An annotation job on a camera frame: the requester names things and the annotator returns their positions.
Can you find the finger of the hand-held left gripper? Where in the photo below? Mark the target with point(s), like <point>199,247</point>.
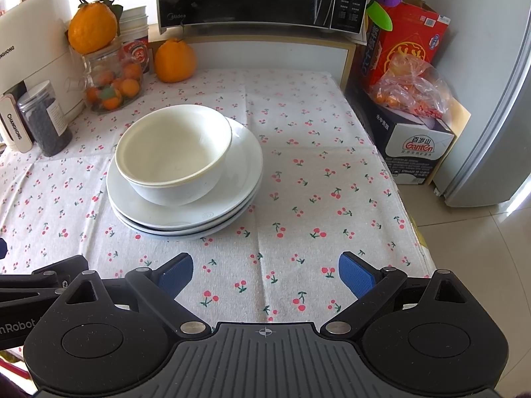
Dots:
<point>41,284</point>
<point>2,248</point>

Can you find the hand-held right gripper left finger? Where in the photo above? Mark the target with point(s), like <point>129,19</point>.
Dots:
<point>178,273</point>

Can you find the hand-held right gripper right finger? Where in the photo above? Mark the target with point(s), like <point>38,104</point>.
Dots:
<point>354,273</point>

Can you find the white bowl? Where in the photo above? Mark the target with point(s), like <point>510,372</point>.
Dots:
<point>174,192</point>

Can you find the white plate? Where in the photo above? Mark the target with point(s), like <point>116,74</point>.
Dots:
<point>240,161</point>

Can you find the clear jar with dark contents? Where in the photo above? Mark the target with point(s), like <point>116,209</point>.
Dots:
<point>45,128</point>

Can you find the water bottle carton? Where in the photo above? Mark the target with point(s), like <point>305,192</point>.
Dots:
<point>410,153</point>

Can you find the cherry print tablecloth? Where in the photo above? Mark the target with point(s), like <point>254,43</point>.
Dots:
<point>311,132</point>

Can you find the cardboard sheet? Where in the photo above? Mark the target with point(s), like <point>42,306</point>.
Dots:
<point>462,116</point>

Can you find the glass jar of small oranges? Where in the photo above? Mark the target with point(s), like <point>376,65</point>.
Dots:
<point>112,91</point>

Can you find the plastic bag of oranges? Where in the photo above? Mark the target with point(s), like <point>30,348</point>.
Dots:
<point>415,91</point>

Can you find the white refrigerator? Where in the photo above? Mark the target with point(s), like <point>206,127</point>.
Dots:
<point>498,132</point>

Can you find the white air fryer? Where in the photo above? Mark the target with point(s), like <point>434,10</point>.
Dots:
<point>37,41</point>

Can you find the large orange with leaves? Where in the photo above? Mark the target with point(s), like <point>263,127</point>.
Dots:
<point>91,29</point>

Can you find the large red gift box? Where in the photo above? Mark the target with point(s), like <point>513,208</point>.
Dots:
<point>415,37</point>

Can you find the stack of paper cups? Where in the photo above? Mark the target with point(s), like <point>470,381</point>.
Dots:
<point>135,20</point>

